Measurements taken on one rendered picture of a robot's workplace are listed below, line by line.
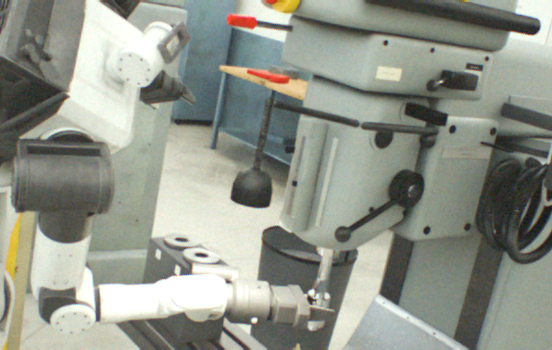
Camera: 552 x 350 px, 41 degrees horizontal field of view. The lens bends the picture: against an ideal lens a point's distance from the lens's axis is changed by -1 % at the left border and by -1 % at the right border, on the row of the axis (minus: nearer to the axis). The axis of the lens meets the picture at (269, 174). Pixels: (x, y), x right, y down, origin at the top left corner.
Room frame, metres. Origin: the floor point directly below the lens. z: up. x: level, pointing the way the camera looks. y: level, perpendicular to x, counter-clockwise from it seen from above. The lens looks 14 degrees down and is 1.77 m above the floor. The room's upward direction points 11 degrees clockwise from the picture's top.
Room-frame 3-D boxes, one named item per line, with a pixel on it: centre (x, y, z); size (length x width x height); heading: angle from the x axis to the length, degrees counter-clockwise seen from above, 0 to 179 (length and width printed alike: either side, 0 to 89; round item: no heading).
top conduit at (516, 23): (1.32, -0.27, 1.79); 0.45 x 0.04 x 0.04; 130
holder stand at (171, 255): (1.73, 0.16, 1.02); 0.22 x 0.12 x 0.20; 38
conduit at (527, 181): (1.43, -0.48, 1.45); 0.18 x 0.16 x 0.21; 130
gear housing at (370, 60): (1.44, -0.18, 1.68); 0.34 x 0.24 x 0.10; 130
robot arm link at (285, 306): (1.39, -0.06, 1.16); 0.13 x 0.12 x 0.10; 15
